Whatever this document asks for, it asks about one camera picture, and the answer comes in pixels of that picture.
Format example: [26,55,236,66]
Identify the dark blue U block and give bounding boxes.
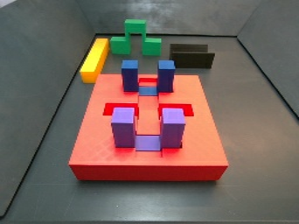
[121,60,174,95]

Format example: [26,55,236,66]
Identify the black angle bracket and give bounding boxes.
[169,44,215,69]

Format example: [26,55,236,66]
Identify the green arch block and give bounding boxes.
[109,19,162,56]

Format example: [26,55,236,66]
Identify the red slotted base board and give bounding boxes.
[69,74,228,181]

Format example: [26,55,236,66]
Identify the purple U block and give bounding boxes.
[110,108,185,151]

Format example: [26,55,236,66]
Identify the long yellow block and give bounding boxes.
[78,38,108,83]

